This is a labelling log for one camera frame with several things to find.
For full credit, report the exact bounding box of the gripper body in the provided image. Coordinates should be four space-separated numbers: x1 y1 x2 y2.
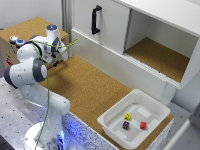
47 47 70 65

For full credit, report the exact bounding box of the blue button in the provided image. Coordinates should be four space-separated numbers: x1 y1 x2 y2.
15 38 26 47

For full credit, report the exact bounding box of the white sliding door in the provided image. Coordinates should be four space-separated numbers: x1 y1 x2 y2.
72 0 131 56

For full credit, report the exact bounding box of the yellow block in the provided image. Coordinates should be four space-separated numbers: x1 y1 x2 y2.
123 112 133 122

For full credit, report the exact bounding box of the purple block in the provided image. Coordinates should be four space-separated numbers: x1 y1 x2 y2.
121 120 131 131

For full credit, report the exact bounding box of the white cabinet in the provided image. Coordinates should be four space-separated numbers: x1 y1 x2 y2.
70 0 200 108

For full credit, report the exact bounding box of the white plastic box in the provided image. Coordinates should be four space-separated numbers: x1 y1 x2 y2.
96 88 172 150

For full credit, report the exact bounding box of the pink block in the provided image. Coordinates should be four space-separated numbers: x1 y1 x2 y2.
139 121 149 131

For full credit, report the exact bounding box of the green cable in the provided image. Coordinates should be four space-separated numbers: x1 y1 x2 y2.
31 37 81 150

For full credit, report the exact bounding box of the black door handle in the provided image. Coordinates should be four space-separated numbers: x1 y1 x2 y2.
90 4 103 36

